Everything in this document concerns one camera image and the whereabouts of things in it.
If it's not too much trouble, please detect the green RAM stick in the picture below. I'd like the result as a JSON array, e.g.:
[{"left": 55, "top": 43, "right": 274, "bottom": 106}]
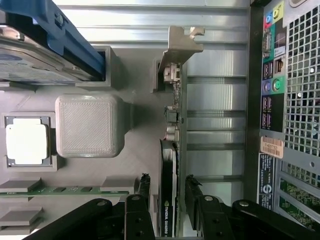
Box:
[{"left": 0, "top": 186, "right": 132, "bottom": 198}]

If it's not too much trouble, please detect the orange tag sticker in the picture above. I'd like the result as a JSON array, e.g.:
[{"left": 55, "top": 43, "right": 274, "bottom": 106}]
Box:
[{"left": 259, "top": 135, "right": 285, "bottom": 159}]

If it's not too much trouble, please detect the grey printed parts rack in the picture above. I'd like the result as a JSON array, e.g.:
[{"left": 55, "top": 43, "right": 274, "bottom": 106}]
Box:
[{"left": 0, "top": 44, "right": 188, "bottom": 240}]

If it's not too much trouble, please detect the silver CPU chip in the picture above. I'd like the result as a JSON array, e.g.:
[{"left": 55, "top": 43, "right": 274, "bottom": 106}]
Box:
[{"left": 5, "top": 117, "right": 50, "bottom": 166}]

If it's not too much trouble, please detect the open black PC case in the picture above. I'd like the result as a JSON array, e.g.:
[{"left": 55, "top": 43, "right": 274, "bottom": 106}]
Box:
[{"left": 246, "top": 0, "right": 320, "bottom": 235}]

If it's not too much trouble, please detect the hard drive with blue label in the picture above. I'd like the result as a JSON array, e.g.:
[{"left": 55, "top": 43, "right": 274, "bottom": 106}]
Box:
[{"left": 0, "top": 0, "right": 105, "bottom": 82}]

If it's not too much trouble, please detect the hard disk blue label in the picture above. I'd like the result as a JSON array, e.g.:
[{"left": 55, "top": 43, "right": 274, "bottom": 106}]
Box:
[{"left": 0, "top": 23, "right": 78, "bottom": 85}]

